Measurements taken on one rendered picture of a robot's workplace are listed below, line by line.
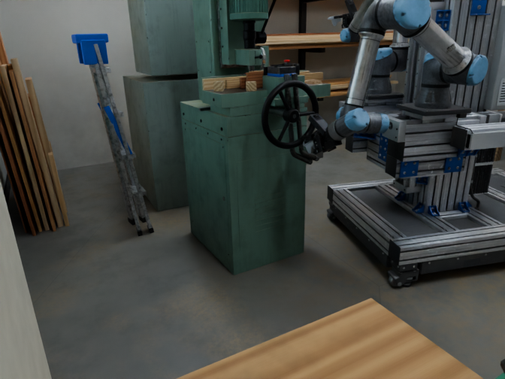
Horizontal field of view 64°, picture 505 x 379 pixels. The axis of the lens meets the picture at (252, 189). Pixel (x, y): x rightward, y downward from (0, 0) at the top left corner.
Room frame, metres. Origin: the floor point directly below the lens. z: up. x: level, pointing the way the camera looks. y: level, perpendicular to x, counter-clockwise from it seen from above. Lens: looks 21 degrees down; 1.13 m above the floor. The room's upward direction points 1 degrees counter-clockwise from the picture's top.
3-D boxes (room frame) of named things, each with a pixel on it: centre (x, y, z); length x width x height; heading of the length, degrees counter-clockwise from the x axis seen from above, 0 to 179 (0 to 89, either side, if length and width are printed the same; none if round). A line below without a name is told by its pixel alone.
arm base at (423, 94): (1.81, -0.81, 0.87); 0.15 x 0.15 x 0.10
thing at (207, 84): (2.06, -0.05, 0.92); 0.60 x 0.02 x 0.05; 119
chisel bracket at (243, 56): (2.03, 0.00, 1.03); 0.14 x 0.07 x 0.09; 29
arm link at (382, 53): (2.29, -0.71, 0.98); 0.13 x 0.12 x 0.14; 116
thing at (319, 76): (2.09, -0.14, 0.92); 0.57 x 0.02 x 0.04; 119
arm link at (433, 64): (1.80, -0.81, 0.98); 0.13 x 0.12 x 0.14; 25
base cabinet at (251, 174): (2.12, 0.06, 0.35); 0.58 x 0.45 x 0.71; 29
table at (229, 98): (1.95, -0.11, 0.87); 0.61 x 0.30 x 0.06; 119
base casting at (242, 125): (2.12, 0.06, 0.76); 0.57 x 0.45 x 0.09; 29
